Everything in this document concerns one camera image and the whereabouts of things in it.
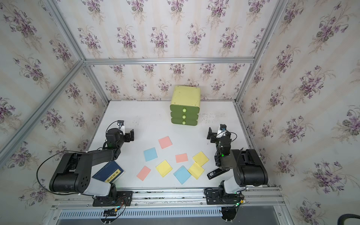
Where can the blue sticky note left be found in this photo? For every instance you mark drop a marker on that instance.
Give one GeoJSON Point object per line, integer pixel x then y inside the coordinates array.
{"type": "Point", "coordinates": [150, 154]}

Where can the small circuit board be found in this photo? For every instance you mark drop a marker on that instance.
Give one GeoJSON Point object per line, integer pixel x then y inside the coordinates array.
{"type": "Point", "coordinates": [110, 213]}

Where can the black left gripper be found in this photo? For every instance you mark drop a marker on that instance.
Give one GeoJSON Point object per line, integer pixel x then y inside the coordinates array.
{"type": "Point", "coordinates": [127, 139]}

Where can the yellow sticky note left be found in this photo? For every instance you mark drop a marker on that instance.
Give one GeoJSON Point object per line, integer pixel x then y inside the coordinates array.
{"type": "Point", "coordinates": [164, 168]}

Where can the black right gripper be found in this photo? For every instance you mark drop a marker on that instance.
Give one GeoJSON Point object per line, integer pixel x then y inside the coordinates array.
{"type": "Point", "coordinates": [213, 135]}

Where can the blue sticky note lower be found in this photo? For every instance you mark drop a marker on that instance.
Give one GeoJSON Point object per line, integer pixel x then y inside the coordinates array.
{"type": "Point", "coordinates": [182, 175]}

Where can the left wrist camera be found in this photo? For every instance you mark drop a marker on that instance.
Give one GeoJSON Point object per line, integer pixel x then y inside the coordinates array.
{"type": "Point", "coordinates": [120, 124]}

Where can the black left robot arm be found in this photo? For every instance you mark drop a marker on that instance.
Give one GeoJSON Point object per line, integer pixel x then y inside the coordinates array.
{"type": "Point", "coordinates": [74, 171]}

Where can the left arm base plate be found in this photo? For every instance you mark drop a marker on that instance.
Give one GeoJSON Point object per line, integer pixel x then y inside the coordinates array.
{"type": "Point", "coordinates": [122, 197]}

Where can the dark blue book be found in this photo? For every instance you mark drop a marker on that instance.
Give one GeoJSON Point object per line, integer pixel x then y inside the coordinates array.
{"type": "Point", "coordinates": [109, 173]}

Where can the pink sticky note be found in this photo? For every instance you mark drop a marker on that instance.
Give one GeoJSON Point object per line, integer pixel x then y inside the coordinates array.
{"type": "Point", "coordinates": [165, 142]}
{"type": "Point", "coordinates": [181, 158]}
{"type": "Point", "coordinates": [143, 173]}

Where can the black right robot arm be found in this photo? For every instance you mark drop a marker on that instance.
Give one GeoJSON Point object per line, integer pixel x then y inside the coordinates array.
{"type": "Point", "coordinates": [246, 165]}

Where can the yellow sticky note lower right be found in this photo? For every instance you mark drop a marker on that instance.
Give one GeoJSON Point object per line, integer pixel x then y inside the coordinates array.
{"type": "Point", "coordinates": [196, 170]}

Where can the green three-drawer cabinet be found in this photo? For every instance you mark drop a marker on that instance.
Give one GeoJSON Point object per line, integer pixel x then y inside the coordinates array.
{"type": "Point", "coordinates": [185, 105]}

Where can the black stapler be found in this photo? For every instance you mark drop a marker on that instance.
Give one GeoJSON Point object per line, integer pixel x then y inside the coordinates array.
{"type": "Point", "coordinates": [216, 173]}

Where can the yellow sticky note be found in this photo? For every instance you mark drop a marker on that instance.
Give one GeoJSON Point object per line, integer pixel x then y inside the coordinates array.
{"type": "Point", "coordinates": [164, 168]}
{"type": "Point", "coordinates": [196, 170]}
{"type": "Point", "coordinates": [200, 158]}

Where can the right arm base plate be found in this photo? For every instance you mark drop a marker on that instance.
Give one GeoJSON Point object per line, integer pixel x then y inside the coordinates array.
{"type": "Point", "coordinates": [216, 196]}

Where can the blue sticky note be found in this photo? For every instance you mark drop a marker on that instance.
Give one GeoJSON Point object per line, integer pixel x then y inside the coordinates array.
{"type": "Point", "coordinates": [150, 154]}
{"type": "Point", "coordinates": [182, 175]}

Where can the yellow sticky note upper right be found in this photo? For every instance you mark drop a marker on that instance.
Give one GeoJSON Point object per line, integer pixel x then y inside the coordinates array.
{"type": "Point", "coordinates": [200, 158]}

